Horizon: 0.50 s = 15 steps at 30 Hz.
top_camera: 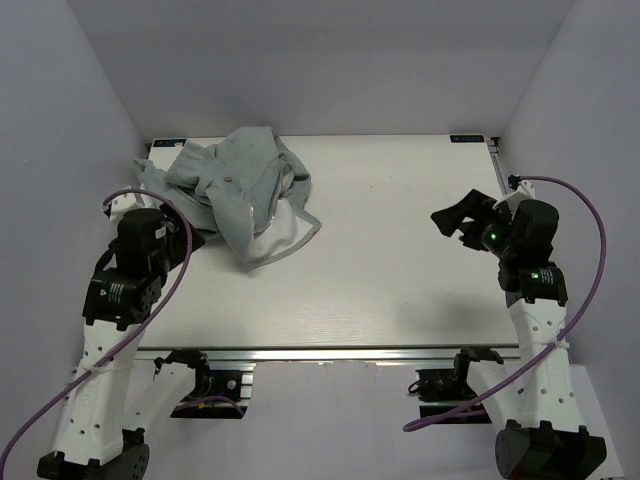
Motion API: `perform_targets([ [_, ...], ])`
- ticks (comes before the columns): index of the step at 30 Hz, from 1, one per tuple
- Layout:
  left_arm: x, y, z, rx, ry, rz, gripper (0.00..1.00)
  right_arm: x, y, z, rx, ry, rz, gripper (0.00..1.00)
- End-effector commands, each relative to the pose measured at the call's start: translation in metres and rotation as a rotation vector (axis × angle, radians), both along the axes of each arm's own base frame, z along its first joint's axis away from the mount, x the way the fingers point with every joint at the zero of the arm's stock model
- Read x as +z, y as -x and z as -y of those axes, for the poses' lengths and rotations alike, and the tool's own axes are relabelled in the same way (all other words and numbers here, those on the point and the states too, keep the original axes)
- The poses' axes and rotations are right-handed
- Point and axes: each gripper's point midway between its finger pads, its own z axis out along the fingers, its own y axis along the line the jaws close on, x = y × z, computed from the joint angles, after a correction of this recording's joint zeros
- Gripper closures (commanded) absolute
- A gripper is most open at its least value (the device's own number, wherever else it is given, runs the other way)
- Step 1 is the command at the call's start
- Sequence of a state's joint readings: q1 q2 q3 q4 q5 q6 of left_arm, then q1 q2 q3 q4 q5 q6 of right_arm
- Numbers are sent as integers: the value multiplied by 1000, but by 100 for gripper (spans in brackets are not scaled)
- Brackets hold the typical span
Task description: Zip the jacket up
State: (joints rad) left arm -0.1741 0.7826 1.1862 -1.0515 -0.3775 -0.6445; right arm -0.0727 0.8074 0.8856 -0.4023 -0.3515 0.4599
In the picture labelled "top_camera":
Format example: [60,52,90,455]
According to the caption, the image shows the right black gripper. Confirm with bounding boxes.
[431,189,518,260]

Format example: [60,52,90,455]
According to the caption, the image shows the grey zip-up jacket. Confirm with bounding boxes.
[136,127,322,270]

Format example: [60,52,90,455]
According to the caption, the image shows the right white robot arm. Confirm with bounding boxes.
[431,185,607,479]

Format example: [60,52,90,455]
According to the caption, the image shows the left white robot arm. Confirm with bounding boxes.
[37,200,212,479]

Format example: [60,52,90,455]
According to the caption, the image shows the right blue table label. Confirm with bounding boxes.
[449,134,485,143]

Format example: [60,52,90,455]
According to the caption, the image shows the blue table label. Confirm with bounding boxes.
[449,134,485,143]
[152,138,186,148]

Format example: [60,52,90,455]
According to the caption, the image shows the left blue table label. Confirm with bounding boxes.
[152,138,186,148]

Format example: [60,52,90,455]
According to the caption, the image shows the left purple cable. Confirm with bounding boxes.
[0,188,194,469]

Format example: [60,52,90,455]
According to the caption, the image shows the purple cable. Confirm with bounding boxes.
[0,188,194,469]
[402,174,607,433]

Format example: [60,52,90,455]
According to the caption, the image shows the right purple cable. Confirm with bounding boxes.
[402,174,607,433]

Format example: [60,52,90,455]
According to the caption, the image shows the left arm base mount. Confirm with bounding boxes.
[154,349,247,420]

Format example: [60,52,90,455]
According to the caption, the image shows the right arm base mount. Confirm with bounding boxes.
[407,347,504,418]

